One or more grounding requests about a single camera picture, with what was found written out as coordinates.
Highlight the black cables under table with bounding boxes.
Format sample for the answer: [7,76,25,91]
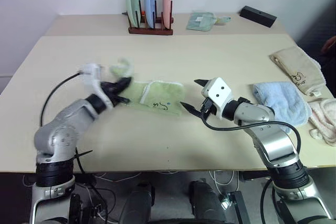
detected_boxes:
[76,173,110,224]

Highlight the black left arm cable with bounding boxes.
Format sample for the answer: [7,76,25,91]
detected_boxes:
[39,70,85,128]

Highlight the light green towel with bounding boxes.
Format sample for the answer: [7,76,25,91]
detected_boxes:
[109,56,186,118]

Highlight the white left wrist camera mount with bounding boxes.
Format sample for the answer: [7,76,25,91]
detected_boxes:
[78,62,115,109]

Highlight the black zip tie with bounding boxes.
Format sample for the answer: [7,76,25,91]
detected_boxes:
[75,148,94,175]

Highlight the folded mint green cloth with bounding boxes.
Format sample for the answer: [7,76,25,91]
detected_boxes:
[185,11,232,32]

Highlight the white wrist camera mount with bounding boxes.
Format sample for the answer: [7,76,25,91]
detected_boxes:
[78,62,115,109]
[201,77,233,120]

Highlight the pink fluffy towel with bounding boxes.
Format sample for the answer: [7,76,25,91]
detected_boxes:
[307,98,336,146]

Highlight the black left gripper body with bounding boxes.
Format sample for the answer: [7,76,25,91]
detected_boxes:
[99,81,121,104]

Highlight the dark wooden dish rack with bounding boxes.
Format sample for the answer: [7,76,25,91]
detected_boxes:
[122,0,174,35]

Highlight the beige towel with print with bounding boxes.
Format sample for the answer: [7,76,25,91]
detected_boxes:
[269,46,326,97]

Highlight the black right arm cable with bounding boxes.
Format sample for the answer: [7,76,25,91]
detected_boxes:
[199,111,302,156]

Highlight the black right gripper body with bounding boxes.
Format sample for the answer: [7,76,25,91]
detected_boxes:
[198,97,217,120]

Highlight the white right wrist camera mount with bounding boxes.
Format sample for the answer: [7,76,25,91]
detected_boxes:
[201,77,233,120]

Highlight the black metal bracket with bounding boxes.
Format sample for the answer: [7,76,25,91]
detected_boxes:
[227,191,251,224]

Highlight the light blue towel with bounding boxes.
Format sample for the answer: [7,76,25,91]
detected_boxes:
[252,81,313,133]

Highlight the dark rounded shape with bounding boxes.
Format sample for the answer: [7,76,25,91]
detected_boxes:
[121,182,155,224]
[188,180,228,224]

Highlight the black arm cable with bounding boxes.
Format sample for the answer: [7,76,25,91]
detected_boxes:
[199,111,302,156]
[39,70,85,128]

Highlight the white cables under table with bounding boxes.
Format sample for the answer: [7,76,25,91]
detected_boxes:
[208,170,239,196]

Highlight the black rectangular box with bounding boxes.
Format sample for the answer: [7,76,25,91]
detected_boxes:
[239,5,278,28]

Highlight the person in dark clothes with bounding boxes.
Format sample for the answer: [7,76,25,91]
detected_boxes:
[296,11,336,83]

